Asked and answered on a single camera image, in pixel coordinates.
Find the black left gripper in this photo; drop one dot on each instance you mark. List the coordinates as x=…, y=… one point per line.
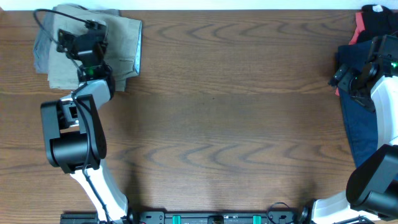
x=67, y=42

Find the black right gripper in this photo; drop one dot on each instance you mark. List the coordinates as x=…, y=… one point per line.
x=343, y=79

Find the khaki green shorts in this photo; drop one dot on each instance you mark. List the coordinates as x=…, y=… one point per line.
x=123, y=53

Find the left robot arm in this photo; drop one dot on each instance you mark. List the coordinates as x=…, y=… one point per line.
x=73, y=134

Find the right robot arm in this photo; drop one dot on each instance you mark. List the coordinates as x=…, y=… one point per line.
x=371, y=192

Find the navy blue garment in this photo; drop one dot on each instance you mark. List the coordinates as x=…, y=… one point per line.
x=360, y=124

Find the folded grey shorts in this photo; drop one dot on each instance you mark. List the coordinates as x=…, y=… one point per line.
x=42, y=42

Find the black garment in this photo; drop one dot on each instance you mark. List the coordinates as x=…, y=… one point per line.
x=378, y=20

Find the red garment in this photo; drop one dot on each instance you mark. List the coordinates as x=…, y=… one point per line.
x=359, y=28

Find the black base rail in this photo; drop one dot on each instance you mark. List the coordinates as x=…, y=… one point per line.
x=157, y=217

